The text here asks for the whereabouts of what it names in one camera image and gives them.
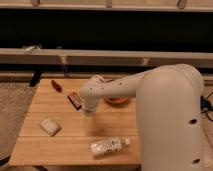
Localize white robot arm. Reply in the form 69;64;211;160
79;64;204;171

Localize orange bowl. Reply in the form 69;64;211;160
105;98;129;105

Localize clear plastic bottle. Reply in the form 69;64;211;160
90;137;130;157

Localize blue power adapter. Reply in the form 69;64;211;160
200;96;207;110

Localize black cable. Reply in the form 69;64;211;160
202;91;213;122

